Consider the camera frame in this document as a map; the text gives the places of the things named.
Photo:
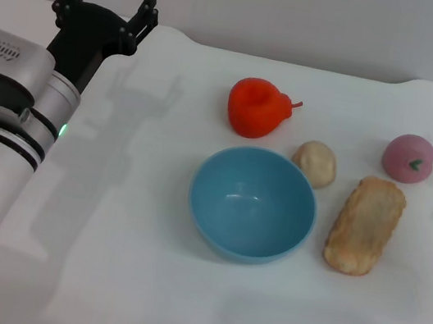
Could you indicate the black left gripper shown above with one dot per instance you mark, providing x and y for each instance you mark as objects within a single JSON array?
[{"x": 83, "y": 36}]

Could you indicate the tan ridged shrimp toy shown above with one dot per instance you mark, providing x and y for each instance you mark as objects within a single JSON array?
[{"x": 363, "y": 228}]

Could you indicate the blue bowl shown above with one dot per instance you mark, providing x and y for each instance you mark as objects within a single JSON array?
[{"x": 249, "y": 217}]

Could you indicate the pink peach toy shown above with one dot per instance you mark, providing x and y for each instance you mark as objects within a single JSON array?
[{"x": 404, "y": 158}]

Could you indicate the beige round bun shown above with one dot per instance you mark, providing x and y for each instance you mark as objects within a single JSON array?
[{"x": 316, "y": 164}]

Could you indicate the red pear toy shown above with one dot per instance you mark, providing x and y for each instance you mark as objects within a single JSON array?
[{"x": 254, "y": 110}]

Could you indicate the left wrist camera housing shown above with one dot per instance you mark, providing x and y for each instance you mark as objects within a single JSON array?
[{"x": 2, "y": 51}]

